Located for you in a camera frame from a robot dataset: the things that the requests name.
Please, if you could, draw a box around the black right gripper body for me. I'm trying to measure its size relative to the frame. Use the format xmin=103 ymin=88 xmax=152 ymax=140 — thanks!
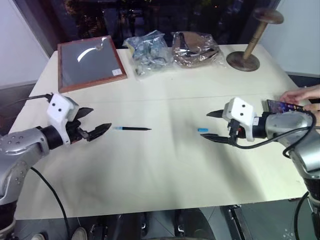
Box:
xmin=226 ymin=118 xmax=248 ymax=146

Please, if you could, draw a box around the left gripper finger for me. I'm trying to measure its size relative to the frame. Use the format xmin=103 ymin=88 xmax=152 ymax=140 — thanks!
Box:
xmin=74 ymin=107 xmax=95 ymax=123
xmin=87 ymin=122 xmax=113 ymax=143

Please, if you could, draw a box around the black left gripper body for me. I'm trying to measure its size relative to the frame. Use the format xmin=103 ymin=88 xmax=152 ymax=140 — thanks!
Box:
xmin=66 ymin=119 xmax=91 ymax=145

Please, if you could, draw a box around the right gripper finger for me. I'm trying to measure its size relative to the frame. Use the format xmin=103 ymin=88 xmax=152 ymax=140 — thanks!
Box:
xmin=199 ymin=133 xmax=229 ymax=145
xmin=206 ymin=108 xmax=225 ymax=119

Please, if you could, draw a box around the dark smartphone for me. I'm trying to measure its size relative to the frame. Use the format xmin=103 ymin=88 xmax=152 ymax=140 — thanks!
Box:
xmin=265 ymin=99 xmax=308 ymax=115

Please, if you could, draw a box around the black uncapped pen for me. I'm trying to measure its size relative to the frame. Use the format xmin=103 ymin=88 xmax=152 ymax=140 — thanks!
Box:
xmin=112 ymin=126 xmax=153 ymax=133

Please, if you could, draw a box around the wooden hat stand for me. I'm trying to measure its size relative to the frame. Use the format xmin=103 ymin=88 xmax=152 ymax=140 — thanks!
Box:
xmin=225 ymin=7 xmax=285 ymax=73

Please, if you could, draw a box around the plastic bag of brown items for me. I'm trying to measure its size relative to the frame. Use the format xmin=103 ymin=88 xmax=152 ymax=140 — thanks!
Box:
xmin=170 ymin=30 xmax=225 ymax=70

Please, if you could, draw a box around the plastic bag of blue-grey items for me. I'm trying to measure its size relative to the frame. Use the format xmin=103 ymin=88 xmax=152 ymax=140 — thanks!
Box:
xmin=122 ymin=29 xmax=174 ymax=81

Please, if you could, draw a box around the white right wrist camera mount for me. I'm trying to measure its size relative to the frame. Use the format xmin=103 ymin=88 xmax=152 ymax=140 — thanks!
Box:
xmin=222 ymin=97 xmax=259 ymax=142

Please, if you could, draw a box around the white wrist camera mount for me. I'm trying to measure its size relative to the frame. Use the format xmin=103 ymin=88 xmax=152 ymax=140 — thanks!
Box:
xmin=222 ymin=97 xmax=259 ymax=142
xmin=46 ymin=92 xmax=81 ymax=146

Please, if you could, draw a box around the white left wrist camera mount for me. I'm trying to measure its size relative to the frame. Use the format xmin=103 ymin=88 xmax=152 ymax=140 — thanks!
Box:
xmin=46 ymin=92 xmax=81 ymax=146

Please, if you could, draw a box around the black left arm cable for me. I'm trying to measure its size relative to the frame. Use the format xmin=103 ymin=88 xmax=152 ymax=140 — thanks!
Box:
xmin=27 ymin=92 xmax=71 ymax=240

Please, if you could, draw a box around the wooden framed glass picture frame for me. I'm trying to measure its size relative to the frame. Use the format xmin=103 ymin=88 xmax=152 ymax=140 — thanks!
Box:
xmin=57 ymin=35 xmax=129 ymax=94

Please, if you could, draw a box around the black metal frame under table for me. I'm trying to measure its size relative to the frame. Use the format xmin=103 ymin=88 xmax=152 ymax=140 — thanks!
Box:
xmin=226 ymin=204 xmax=251 ymax=240

